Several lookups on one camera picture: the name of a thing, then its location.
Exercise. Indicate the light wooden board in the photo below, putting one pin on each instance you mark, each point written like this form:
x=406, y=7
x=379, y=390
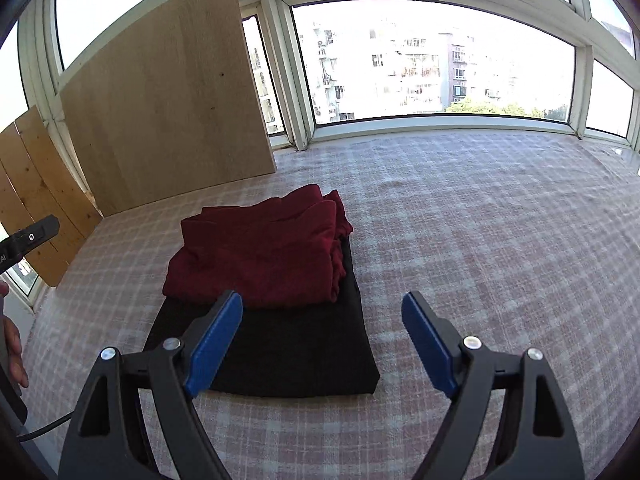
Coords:
x=160, y=110

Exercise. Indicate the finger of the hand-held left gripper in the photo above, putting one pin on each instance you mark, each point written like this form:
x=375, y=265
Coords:
x=37, y=234

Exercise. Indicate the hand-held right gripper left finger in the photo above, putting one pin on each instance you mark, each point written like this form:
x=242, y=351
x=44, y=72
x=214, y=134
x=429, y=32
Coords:
x=215, y=340

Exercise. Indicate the pine plank panel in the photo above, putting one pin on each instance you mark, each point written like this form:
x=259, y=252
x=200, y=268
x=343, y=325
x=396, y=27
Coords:
x=45, y=185

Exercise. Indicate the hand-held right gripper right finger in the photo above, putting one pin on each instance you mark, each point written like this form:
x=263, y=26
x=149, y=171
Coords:
x=430, y=345

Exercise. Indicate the plaid blanket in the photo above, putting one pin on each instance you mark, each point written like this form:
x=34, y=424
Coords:
x=475, y=235

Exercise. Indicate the white window frame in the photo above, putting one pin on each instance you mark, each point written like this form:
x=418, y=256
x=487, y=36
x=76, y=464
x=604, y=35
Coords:
x=280, y=60

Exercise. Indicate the person's left hand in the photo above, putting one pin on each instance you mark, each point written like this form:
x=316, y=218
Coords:
x=17, y=360

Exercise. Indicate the dark red garment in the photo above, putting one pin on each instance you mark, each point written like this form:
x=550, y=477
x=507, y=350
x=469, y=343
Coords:
x=260, y=255

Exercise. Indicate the black pants with yellow stripes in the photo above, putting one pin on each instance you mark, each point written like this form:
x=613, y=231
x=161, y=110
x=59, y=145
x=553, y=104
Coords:
x=300, y=350

